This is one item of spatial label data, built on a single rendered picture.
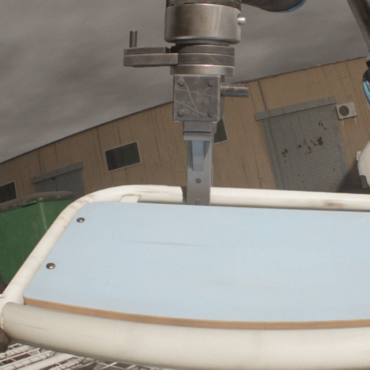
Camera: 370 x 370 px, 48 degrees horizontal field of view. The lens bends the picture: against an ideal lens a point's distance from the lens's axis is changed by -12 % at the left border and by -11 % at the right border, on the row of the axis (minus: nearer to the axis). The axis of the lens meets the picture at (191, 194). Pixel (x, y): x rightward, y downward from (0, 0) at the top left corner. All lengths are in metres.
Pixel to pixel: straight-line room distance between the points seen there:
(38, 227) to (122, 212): 5.54
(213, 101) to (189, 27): 0.09
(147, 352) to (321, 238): 0.22
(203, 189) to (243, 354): 0.26
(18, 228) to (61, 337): 5.92
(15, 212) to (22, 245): 0.46
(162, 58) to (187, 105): 0.07
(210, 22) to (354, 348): 0.36
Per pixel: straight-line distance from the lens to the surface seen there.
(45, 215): 5.97
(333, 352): 0.32
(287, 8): 0.64
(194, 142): 0.49
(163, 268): 0.39
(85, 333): 0.32
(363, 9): 0.98
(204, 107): 0.47
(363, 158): 7.46
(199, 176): 0.52
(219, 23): 0.49
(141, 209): 0.49
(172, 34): 0.51
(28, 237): 6.15
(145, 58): 0.51
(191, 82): 0.47
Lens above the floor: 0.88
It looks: 1 degrees up
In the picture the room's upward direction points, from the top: 12 degrees counter-clockwise
